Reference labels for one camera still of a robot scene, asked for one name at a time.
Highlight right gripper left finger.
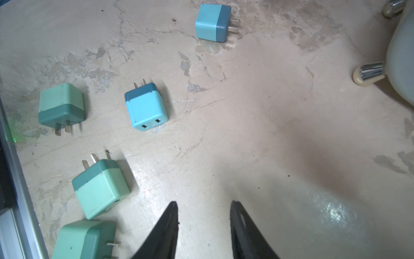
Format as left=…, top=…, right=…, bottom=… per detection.
left=132, top=201, right=179, bottom=259

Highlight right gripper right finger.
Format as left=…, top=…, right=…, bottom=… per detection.
left=230, top=201, right=279, bottom=259

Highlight blue plug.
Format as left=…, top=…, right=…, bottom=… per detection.
left=125, top=79, right=168, bottom=132
left=195, top=4, right=240, bottom=43

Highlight white round drawer cabinet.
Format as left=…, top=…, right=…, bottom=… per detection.
left=353, top=1, right=414, bottom=105

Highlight green plug lower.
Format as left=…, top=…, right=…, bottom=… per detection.
left=52, top=220, right=116, bottom=259

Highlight green plug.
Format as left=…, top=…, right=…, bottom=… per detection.
left=72, top=153, right=130, bottom=220
left=52, top=220, right=116, bottom=259
left=38, top=83, right=86, bottom=136

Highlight green plug middle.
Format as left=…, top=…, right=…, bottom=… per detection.
left=72, top=153, right=130, bottom=220

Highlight green plug far left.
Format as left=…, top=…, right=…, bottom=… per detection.
left=38, top=83, right=86, bottom=136

